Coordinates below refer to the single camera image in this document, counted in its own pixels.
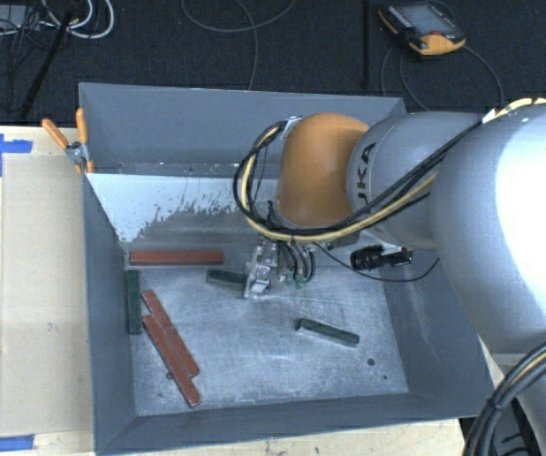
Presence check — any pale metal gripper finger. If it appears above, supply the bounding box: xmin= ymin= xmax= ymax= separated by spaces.
xmin=244 ymin=259 xmax=268 ymax=283
xmin=243 ymin=276 xmax=273 ymax=301

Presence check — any dark green flat block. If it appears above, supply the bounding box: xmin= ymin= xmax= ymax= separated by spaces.
xmin=125 ymin=269 xmax=144 ymax=336
xmin=293 ymin=317 xmax=361 ymax=349
xmin=205 ymin=268 xmax=250 ymax=288

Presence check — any grey metal bin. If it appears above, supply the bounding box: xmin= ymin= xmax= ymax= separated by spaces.
xmin=77 ymin=82 xmax=495 ymax=456

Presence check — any red-brown flat block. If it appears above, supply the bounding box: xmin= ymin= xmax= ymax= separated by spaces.
xmin=141 ymin=313 xmax=204 ymax=409
xmin=128 ymin=249 xmax=226 ymax=267
xmin=141 ymin=288 xmax=201 ymax=379

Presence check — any pale flat board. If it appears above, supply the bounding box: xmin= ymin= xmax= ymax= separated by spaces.
xmin=0 ymin=153 xmax=95 ymax=437

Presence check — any black cylinder on white bracket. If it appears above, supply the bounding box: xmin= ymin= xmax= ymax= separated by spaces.
xmin=349 ymin=244 xmax=414 ymax=272

